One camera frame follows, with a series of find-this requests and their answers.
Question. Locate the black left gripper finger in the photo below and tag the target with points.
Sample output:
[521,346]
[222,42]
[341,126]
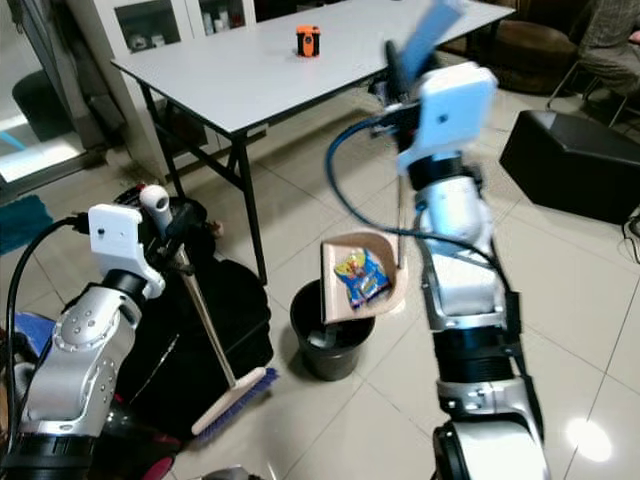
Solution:
[186,218]

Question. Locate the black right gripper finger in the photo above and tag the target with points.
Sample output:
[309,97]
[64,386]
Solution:
[397,70]

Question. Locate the wooden broom with purple bristles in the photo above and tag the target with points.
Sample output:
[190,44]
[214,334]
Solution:
[216,337]

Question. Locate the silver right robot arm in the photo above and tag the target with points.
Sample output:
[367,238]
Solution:
[465,280]

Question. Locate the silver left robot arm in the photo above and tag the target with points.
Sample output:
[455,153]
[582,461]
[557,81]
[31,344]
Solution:
[75,345]

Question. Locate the teal floor mat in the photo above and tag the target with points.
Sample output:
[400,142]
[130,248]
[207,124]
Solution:
[22,225]

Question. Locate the small orange black object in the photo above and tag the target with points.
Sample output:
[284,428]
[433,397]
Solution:
[308,41]

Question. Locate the large black bag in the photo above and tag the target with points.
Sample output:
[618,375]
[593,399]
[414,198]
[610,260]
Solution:
[185,375]

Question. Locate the round brown pouffe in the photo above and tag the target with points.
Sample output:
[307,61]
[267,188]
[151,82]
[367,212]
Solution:
[530,55]

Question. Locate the white folding table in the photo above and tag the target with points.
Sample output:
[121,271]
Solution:
[260,70]

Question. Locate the colourful snack wrapper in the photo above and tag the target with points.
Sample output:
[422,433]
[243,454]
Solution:
[363,280]

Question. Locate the blue plastic object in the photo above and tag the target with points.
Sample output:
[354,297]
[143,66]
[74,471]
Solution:
[28,335]

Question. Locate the black square ottoman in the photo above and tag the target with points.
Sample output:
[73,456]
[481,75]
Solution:
[570,165]

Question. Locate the black round trash bin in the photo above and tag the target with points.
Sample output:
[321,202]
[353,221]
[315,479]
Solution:
[328,355]

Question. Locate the white glass-door cabinet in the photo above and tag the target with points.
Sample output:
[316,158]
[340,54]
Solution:
[150,22]

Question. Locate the seated person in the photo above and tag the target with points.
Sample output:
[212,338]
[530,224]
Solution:
[610,45]

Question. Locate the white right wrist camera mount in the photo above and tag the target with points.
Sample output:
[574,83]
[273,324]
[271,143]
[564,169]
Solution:
[455,110]

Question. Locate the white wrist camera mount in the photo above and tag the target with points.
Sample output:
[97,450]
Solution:
[115,240]
[455,110]

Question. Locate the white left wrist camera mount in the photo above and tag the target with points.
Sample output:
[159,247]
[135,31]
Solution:
[115,240]

